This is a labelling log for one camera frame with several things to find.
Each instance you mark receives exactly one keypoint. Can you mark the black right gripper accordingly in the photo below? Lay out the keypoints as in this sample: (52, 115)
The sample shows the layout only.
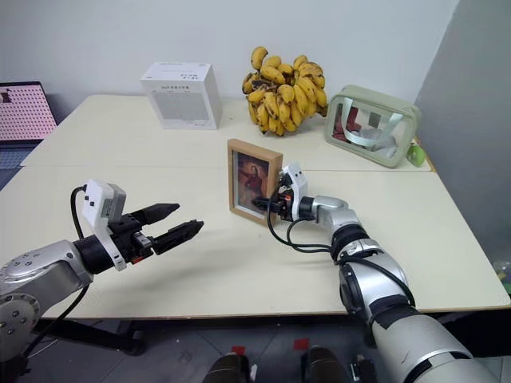
(284, 204)

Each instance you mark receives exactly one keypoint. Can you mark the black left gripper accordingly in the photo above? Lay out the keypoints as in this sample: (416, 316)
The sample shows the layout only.
(127, 237)

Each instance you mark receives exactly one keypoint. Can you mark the wooden picture frame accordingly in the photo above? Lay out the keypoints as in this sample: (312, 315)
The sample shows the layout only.
(235, 179)

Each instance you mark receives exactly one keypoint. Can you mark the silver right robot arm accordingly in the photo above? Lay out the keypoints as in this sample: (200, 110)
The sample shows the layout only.
(399, 339)

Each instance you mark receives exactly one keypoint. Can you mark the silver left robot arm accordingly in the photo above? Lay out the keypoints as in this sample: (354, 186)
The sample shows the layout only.
(40, 267)

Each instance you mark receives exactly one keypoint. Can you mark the yellow banana bunch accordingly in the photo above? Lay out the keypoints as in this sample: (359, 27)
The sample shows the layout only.
(283, 95)

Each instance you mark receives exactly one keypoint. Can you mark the white cardboard box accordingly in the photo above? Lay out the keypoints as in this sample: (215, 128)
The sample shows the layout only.
(179, 99)

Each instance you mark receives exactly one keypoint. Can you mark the clear green-trimmed pouch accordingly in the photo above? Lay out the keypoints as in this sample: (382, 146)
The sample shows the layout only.
(359, 119)

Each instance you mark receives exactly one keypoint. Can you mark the dark rounded shape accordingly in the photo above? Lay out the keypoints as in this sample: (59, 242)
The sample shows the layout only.
(325, 365)
(227, 369)

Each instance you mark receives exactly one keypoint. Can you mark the green pouch zipper tag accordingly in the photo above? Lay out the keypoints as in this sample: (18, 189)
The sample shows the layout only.
(417, 156)

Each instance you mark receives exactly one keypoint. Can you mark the laptop with pink screen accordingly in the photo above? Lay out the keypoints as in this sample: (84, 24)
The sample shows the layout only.
(24, 111)

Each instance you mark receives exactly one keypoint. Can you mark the small black block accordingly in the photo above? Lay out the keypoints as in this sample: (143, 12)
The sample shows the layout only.
(363, 371)

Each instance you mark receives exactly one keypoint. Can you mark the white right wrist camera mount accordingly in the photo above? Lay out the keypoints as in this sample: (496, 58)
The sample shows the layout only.
(298, 185)

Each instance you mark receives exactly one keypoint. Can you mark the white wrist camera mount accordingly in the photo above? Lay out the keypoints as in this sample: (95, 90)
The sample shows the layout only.
(96, 199)
(298, 185)

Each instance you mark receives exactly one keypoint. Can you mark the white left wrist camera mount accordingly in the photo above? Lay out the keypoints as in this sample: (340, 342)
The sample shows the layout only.
(96, 199)

